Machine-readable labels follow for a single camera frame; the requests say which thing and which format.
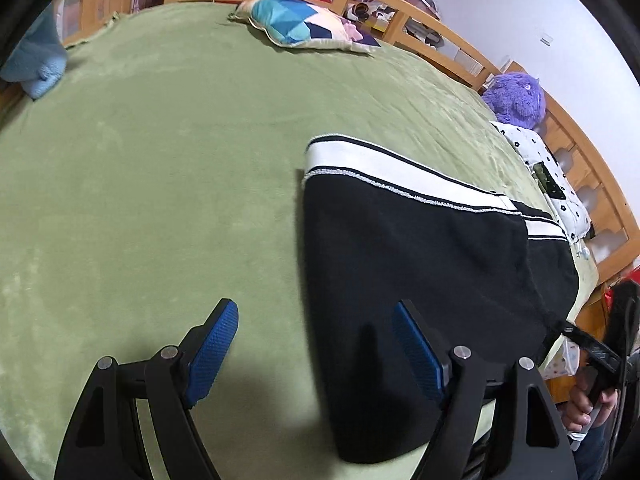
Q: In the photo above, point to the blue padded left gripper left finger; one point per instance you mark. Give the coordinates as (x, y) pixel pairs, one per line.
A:
(204, 348)

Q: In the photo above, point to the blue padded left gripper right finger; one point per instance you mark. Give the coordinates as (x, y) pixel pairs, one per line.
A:
(424, 349)

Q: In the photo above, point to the black pants with white stripe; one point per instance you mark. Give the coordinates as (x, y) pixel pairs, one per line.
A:
(483, 270)

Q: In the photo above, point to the person's right hand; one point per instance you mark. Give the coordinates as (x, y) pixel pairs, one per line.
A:
(577, 412)

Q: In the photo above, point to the white black-dotted pillow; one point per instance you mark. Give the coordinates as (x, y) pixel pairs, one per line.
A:
(530, 147)

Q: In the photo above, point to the green fleece bed blanket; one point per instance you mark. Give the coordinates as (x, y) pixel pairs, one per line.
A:
(161, 174)

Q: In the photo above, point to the black phone on pillow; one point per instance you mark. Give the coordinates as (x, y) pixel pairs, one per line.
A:
(547, 182)

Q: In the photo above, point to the purple plush toy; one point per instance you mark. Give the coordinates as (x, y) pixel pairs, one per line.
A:
(517, 99)

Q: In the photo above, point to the light blue fleece garment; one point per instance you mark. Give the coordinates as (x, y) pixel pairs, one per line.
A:
(39, 60)

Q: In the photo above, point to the colourful geometric pillow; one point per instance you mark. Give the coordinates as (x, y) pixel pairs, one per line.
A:
(298, 24)

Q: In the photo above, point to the wooden bed frame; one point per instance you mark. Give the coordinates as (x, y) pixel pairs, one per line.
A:
(422, 33)

